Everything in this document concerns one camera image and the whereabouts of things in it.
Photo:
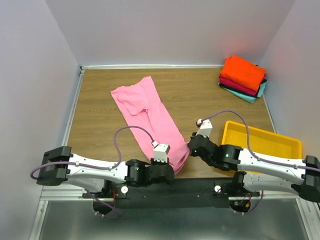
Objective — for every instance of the pink t shirt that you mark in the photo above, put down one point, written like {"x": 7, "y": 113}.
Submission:
{"x": 140, "y": 105}

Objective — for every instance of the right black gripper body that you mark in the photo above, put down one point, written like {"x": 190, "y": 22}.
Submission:
{"x": 192, "y": 152}

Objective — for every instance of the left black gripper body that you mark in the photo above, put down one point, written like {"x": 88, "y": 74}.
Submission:
{"x": 154, "y": 164}

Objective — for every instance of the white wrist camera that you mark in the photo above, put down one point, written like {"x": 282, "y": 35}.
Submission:
{"x": 160, "y": 153}
{"x": 204, "y": 128}

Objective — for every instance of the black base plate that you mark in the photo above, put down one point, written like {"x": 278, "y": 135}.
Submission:
{"x": 221, "y": 192}

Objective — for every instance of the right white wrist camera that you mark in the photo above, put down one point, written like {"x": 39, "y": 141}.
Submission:
{"x": 204, "y": 128}

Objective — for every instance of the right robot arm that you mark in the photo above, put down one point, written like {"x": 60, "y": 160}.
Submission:
{"x": 261, "y": 172}

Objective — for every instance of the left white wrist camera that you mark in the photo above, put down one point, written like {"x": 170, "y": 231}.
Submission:
{"x": 160, "y": 153}

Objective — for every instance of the yellow plastic tray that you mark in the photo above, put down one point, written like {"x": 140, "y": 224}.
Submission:
{"x": 262, "y": 141}

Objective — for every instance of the teal folded t shirt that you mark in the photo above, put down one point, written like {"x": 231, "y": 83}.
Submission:
{"x": 247, "y": 98}

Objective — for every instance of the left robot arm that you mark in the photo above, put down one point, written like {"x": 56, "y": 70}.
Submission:
{"x": 61, "y": 166}

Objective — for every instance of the orange folded t shirt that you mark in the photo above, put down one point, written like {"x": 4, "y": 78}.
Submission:
{"x": 243, "y": 72}

